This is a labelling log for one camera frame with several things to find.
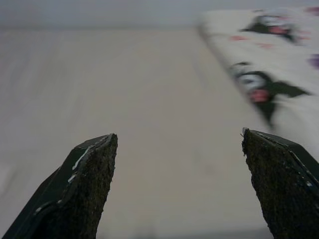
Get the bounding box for cream cartoon print quilt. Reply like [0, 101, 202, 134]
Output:
[196, 6, 319, 165]

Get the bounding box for beige sheeted bed mattress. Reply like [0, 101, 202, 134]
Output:
[0, 26, 275, 239]

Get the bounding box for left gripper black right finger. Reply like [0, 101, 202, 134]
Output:
[241, 127, 319, 239]

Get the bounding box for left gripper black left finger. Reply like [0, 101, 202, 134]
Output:
[0, 133, 119, 239]

